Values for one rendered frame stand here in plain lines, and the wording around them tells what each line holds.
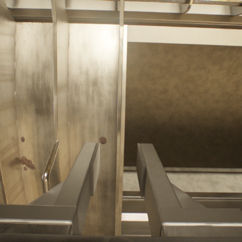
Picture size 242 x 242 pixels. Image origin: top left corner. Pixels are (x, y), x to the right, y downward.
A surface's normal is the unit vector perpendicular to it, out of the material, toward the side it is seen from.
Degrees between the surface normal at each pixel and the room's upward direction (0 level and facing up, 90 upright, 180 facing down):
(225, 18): 25
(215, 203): 85
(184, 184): 72
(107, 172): 1
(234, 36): 0
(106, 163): 2
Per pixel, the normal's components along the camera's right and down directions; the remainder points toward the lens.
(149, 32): 0.00, 0.26
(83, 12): 0.02, -0.16
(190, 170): 0.03, -0.71
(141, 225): 0.03, -1.00
